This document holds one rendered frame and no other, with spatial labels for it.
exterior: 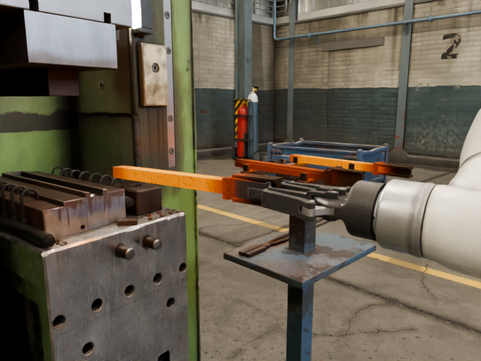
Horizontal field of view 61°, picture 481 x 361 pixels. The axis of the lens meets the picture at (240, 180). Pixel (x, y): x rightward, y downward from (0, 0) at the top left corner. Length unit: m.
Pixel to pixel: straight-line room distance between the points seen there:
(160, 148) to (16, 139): 0.43
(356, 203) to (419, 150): 8.00
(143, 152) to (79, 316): 0.50
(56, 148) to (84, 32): 0.59
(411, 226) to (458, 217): 0.05
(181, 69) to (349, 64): 8.00
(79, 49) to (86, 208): 0.34
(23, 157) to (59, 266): 0.59
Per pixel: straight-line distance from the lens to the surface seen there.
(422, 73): 8.50
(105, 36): 1.00
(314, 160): 1.37
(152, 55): 1.23
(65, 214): 0.95
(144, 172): 0.81
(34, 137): 1.44
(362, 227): 0.54
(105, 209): 1.00
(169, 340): 1.18
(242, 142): 8.33
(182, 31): 1.36
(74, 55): 0.95
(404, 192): 0.52
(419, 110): 8.49
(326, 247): 1.34
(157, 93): 1.23
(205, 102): 8.85
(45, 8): 0.93
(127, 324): 1.05
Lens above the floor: 1.20
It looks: 11 degrees down
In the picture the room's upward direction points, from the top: straight up
